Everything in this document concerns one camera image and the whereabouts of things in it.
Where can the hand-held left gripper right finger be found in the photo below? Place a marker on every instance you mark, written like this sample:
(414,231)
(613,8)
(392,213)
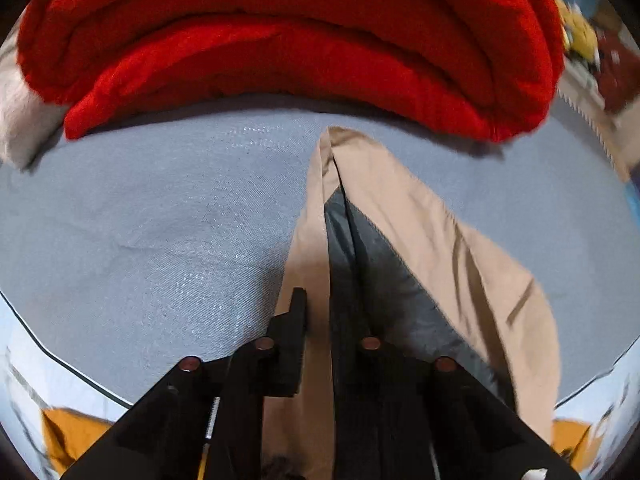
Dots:
(380,385)

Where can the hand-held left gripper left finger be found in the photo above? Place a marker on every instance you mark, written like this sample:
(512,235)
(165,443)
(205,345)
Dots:
(287,355)

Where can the beige and mustard jacket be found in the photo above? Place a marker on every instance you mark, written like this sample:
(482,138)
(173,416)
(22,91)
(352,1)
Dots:
(425,240)

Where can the grey printed bed sheet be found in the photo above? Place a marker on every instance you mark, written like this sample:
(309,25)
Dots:
(150,240)

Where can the red folded quilt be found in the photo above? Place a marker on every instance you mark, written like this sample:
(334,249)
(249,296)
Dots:
(300,35)

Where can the cream fleece blanket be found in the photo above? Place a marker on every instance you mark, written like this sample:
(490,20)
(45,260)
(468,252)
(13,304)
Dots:
(25,120)

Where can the dark red cushion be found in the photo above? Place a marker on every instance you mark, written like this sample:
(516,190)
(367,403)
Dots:
(617,75)

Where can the yellow plush toy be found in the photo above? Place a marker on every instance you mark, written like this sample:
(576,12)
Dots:
(580,35)

